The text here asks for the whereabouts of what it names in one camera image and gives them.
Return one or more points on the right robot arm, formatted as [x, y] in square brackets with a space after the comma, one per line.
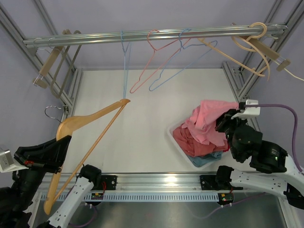
[278, 173]

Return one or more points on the wooden hanger with shirt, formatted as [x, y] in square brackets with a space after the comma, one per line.
[66, 128]

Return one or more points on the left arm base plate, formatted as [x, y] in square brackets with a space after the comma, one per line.
[105, 182]

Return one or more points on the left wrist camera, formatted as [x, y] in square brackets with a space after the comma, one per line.
[7, 162]

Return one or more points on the curved wooden hanger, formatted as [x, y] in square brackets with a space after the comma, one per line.
[264, 30]

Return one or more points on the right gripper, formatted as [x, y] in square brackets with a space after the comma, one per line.
[225, 118]

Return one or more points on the white slotted cable duct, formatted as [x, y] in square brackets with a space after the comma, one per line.
[151, 197]

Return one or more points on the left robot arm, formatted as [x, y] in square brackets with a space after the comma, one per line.
[15, 200]

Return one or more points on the white plastic basket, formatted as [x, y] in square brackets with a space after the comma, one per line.
[170, 130]

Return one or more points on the light pink t shirt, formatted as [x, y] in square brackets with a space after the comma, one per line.
[201, 124]

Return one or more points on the aluminium hanging rail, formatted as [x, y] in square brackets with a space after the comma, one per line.
[164, 34]

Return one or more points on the thin wooden hanger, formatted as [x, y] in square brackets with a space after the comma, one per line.
[232, 57]

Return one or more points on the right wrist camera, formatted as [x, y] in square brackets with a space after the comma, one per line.
[247, 111]

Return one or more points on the pink wire hanger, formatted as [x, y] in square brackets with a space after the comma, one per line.
[141, 80]

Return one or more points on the front aluminium rail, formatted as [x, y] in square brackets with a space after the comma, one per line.
[190, 182]

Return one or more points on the wooden clip hanger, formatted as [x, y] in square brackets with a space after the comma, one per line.
[282, 63]

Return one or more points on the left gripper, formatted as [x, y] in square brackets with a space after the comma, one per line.
[48, 155]

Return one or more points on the salmon pink t shirt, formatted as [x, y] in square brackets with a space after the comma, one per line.
[193, 148]

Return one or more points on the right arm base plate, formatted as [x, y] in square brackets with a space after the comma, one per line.
[215, 182]

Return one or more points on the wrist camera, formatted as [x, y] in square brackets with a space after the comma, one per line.
[247, 111]
[7, 162]

